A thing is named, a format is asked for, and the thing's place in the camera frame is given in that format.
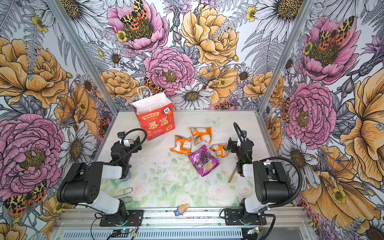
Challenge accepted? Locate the orange snack bag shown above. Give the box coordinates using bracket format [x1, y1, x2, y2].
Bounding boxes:
[190, 127, 212, 146]
[170, 135, 192, 156]
[210, 144, 231, 158]

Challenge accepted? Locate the wooden mallet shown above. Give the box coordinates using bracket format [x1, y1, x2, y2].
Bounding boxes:
[228, 168, 237, 183]

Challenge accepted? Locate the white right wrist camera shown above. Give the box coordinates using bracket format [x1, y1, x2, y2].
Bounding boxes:
[239, 131, 248, 142]

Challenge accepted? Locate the black corrugated right cable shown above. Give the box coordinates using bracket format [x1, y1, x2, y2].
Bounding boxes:
[233, 122, 304, 209]

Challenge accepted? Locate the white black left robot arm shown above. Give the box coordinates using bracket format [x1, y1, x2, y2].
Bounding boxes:
[57, 128, 147, 226]

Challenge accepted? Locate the small wrapped candy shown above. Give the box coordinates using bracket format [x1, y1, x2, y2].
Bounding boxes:
[174, 204, 189, 217]

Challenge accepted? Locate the metal paper clip upper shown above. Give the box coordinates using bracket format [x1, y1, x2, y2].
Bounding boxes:
[115, 187, 133, 198]

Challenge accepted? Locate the purple grape snack bag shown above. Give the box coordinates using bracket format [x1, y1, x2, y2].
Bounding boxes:
[189, 146, 219, 177]

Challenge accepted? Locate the orange snack bag top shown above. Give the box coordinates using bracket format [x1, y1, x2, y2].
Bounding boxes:
[190, 127, 212, 146]

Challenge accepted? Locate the orange snack bag right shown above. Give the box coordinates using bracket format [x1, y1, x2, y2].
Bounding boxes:
[210, 144, 231, 158]

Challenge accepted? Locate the red paper gift bag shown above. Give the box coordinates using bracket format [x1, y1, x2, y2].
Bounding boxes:
[132, 86, 175, 141]

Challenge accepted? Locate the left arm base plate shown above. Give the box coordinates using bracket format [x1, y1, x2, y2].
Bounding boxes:
[100, 210, 144, 227]

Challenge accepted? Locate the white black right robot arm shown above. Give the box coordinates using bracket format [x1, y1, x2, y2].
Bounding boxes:
[228, 138, 295, 224]

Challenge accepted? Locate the orange snack bag left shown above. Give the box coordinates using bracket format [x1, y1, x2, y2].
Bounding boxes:
[170, 135, 192, 156]

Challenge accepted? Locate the aluminium front rail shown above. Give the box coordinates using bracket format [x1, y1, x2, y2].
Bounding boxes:
[55, 206, 310, 230]

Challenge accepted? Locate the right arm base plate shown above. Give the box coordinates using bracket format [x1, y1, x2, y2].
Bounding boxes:
[220, 208, 267, 226]

